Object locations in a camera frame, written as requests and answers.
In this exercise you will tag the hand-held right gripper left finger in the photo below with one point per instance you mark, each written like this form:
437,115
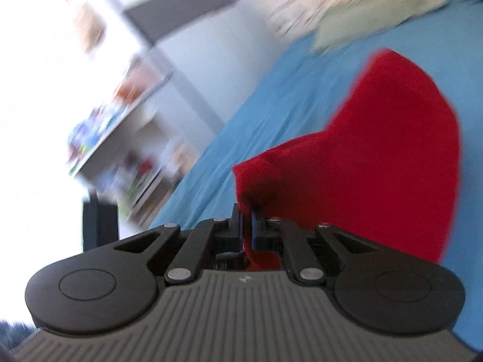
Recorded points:
236,228

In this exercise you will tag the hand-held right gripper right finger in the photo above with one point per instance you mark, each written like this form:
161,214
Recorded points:
258,232

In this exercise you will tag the red knit sweater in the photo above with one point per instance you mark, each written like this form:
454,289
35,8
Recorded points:
369,151

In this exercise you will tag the white shelf unit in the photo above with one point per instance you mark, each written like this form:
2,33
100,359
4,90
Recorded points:
139,147

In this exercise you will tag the dark blue shaggy rug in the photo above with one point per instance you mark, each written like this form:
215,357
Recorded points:
13,333

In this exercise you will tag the pink storage box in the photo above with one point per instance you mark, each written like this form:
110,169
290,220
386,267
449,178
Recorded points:
89,26

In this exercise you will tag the dark grey board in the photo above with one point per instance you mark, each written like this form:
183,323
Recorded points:
181,7

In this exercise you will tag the pale green pillow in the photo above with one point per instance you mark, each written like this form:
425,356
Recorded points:
369,19

